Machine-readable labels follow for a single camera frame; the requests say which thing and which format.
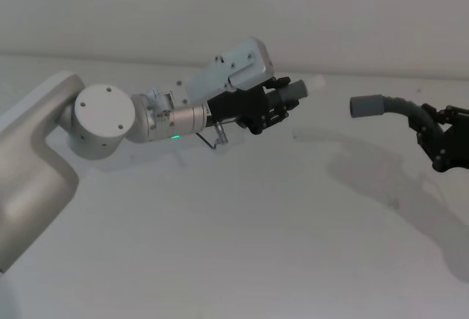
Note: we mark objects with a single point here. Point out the white table cloth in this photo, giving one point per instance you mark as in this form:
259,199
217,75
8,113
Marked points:
220,231

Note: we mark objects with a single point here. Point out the white curtain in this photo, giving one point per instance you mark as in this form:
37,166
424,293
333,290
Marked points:
183,7

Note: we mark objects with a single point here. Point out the short grey tube piece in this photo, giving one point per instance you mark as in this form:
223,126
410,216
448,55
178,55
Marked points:
295,91

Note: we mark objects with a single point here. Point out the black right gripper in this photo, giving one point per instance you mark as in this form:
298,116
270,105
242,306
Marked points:
459,139

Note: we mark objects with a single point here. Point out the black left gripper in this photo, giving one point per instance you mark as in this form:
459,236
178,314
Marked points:
242,108

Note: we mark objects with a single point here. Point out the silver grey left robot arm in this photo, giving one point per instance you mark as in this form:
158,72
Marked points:
99,113

